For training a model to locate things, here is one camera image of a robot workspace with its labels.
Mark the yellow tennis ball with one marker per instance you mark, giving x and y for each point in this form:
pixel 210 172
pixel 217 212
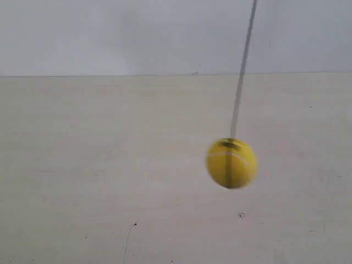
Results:
pixel 231 163

